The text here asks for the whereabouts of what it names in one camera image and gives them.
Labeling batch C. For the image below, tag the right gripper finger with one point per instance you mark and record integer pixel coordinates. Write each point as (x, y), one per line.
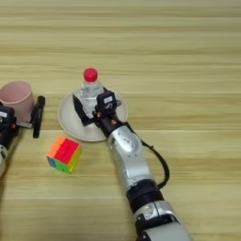
(81, 109)

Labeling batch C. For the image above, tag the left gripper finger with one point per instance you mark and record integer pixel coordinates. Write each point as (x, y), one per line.
(39, 109)

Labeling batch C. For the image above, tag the colourful puzzle cube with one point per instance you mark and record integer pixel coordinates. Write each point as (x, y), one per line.
(64, 153)

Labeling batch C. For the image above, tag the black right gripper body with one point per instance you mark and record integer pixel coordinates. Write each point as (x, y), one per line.
(108, 124)

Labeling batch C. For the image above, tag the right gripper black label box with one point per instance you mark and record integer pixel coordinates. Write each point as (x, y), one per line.
(108, 102)

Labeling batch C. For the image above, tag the pink plastic cup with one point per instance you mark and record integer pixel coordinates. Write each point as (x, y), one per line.
(17, 97)

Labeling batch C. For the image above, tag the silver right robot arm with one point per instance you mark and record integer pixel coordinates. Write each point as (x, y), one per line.
(135, 163)

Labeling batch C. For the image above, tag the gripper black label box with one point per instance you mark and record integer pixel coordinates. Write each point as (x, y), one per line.
(4, 114)
(108, 102)

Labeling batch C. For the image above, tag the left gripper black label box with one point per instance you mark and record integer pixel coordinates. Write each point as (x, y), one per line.
(4, 114)

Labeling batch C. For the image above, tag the cream round plate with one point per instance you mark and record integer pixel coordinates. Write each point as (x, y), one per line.
(67, 120)

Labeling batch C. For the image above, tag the clear bottle red cap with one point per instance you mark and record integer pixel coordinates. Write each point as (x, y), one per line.
(91, 84)

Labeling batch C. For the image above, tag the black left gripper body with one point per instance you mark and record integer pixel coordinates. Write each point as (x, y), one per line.
(8, 133)

